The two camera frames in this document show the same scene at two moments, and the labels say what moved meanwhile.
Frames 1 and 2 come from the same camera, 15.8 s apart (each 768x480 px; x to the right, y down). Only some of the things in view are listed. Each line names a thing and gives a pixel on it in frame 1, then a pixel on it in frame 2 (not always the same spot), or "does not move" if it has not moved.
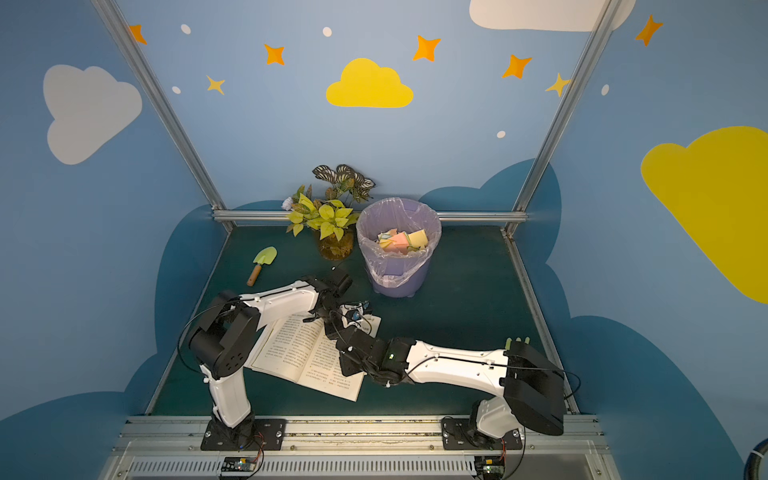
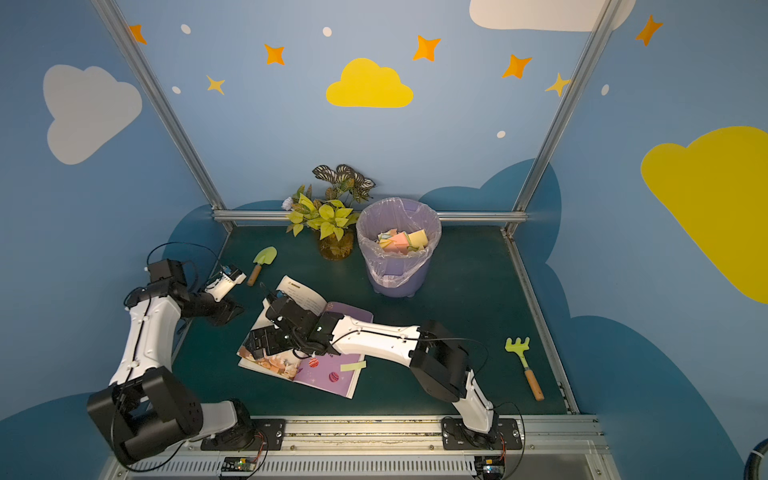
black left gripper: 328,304 -> 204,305
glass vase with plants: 330,215 does not move
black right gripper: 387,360 -> 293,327
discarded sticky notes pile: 403,242 does not move
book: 298,349 does not move
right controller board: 489,467 does not move
